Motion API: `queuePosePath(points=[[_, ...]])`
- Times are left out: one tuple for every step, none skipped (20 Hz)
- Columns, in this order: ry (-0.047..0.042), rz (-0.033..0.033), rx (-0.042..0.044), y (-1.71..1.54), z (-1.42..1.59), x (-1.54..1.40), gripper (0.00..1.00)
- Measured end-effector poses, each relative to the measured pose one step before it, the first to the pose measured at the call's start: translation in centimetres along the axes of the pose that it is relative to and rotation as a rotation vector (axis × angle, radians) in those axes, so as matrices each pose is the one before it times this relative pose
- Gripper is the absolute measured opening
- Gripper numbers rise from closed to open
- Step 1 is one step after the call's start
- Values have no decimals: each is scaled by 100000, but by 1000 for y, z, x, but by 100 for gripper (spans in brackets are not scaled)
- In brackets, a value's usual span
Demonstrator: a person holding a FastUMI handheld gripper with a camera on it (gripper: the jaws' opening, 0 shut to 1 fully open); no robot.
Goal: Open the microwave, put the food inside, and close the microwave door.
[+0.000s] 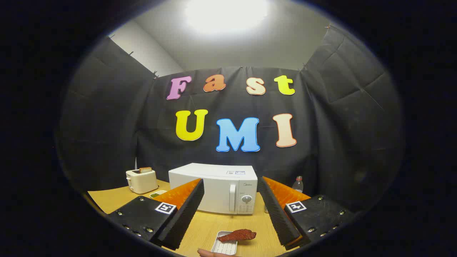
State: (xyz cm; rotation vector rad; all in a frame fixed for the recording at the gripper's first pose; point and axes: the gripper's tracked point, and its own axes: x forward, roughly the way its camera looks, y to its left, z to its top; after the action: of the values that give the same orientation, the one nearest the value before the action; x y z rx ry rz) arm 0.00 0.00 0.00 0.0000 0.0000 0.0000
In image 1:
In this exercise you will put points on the white divided bean dish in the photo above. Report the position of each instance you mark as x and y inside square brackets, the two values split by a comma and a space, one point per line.
[156, 194]

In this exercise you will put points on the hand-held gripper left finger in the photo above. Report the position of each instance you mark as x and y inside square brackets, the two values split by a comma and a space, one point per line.
[185, 214]

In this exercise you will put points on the toast bread slice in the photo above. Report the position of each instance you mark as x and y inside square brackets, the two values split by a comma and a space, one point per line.
[145, 170]

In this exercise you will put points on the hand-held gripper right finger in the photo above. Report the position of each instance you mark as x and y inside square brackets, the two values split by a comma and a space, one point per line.
[276, 214]

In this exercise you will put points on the clear plastic bottle red cap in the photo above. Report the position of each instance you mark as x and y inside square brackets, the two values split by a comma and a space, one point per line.
[297, 185]

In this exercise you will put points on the white toaster oven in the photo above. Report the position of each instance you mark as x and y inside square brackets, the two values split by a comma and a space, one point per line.
[214, 189]

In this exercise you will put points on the cream toaster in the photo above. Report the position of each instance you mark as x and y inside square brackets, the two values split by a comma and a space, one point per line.
[142, 182]

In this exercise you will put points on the small white ribbed tray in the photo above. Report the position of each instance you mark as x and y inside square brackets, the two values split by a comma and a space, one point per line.
[223, 248]

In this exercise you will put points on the reddish brown meat strip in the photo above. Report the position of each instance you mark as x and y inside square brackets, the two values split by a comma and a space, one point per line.
[237, 235]

